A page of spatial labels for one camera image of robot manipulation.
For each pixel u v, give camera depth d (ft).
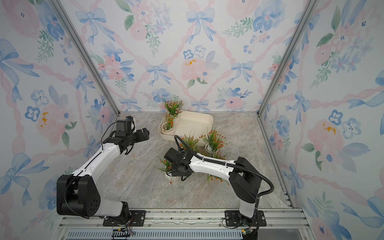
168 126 3.28
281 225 2.45
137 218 2.45
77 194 1.37
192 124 3.67
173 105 3.38
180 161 1.99
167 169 2.56
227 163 1.58
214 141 2.92
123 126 2.18
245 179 1.48
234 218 2.40
